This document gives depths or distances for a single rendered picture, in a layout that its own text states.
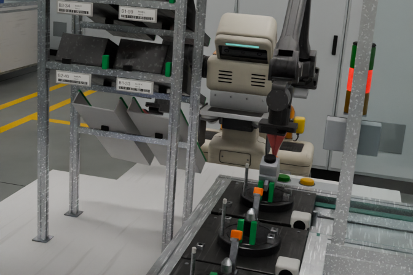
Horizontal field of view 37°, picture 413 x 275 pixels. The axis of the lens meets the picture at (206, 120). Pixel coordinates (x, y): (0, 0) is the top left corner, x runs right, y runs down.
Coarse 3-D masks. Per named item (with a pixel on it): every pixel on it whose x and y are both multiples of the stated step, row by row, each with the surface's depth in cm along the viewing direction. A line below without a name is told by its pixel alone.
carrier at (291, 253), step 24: (216, 216) 147; (192, 240) 133; (216, 240) 134; (240, 240) 129; (264, 240) 131; (288, 240) 137; (216, 264) 124; (240, 264) 124; (264, 264) 125; (288, 264) 122
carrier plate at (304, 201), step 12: (228, 192) 163; (300, 192) 167; (216, 204) 154; (240, 204) 155; (300, 204) 158; (312, 204) 159; (240, 216) 148; (264, 216) 149; (276, 216) 150; (288, 216) 150
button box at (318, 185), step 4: (292, 180) 178; (296, 180) 179; (300, 180) 178; (288, 184) 175; (292, 184) 175; (296, 184) 176; (300, 184) 176; (316, 184) 177; (320, 184) 177; (324, 184) 177; (328, 184) 178; (332, 184) 178; (336, 184) 178; (316, 188) 173; (320, 188) 174; (324, 188) 174; (328, 188) 174; (332, 188) 174; (336, 188) 174
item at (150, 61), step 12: (120, 48) 144; (132, 48) 143; (144, 48) 141; (156, 48) 140; (168, 48) 139; (120, 60) 143; (132, 60) 142; (144, 60) 141; (156, 60) 140; (168, 60) 140; (156, 72) 139; (156, 84) 150; (168, 84) 146; (204, 96) 163
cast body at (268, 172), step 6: (264, 156) 154; (270, 156) 154; (264, 162) 153; (270, 162) 152; (276, 162) 153; (264, 168) 152; (270, 168) 152; (276, 168) 152; (264, 174) 153; (270, 174) 153; (276, 174) 153; (264, 180) 154; (270, 180) 153; (276, 180) 154; (264, 186) 152
